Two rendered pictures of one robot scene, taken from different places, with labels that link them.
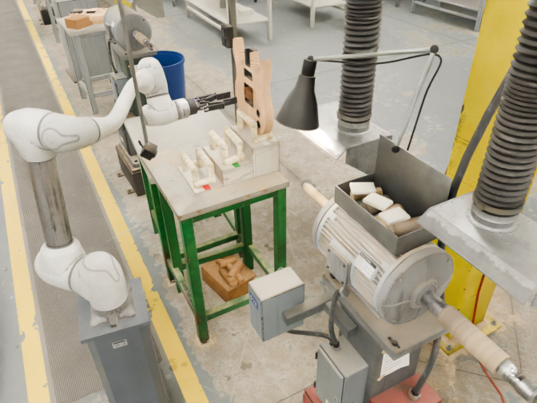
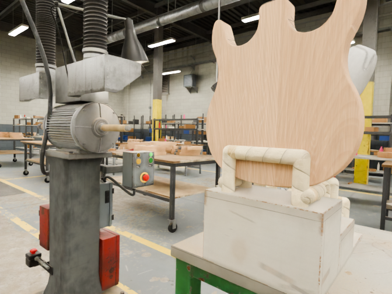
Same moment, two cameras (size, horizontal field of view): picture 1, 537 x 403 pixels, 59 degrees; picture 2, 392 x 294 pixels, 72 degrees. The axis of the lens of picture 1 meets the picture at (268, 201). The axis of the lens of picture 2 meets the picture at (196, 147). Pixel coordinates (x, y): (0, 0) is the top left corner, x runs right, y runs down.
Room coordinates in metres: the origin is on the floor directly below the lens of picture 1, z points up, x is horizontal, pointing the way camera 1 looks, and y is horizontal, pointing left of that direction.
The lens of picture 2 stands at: (2.65, -0.34, 1.24)
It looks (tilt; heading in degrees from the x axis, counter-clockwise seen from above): 3 degrees down; 156
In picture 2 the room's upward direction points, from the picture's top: 2 degrees clockwise
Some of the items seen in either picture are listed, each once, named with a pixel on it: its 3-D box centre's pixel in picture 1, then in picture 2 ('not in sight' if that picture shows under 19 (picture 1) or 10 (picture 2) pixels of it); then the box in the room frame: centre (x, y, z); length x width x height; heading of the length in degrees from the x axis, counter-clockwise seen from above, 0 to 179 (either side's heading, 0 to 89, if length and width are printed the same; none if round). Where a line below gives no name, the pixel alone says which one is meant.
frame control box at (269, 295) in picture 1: (293, 321); (128, 172); (1.04, -0.07, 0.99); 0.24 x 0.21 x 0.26; 27
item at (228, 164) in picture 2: not in sight; (228, 171); (2.11, -0.01, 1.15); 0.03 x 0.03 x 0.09
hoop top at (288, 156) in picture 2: not in sight; (262, 154); (2.18, 0.02, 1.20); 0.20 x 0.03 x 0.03; 26
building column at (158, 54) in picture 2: not in sight; (157, 90); (-8.43, 2.67, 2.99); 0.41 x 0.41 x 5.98; 27
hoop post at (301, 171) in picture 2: not in sight; (300, 181); (2.26, 0.06, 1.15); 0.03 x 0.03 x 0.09
